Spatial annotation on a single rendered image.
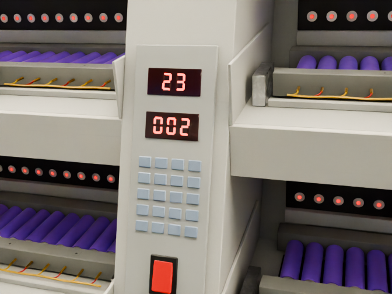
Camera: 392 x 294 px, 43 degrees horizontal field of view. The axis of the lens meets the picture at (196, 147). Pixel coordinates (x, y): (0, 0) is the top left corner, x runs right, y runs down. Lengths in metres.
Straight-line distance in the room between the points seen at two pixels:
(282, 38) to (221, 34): 0.20
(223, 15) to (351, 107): 0.13
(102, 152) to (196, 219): 0.11
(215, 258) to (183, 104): 0.13
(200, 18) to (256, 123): 0.10
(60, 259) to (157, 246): 0.16
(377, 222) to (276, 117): 0.20
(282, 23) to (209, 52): 0.22
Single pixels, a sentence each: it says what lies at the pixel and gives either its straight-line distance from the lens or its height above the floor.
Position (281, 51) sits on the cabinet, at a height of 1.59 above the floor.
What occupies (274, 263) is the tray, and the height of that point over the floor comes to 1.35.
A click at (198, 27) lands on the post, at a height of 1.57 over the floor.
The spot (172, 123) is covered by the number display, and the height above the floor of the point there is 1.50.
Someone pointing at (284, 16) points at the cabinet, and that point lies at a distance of 0.60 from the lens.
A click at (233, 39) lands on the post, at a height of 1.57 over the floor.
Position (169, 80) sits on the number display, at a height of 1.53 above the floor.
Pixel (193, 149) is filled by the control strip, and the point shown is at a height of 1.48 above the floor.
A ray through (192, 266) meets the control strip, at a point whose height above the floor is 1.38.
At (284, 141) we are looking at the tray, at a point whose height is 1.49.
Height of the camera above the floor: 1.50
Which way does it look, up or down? 3 degrees down
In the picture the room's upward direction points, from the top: 3 degrees clockwise
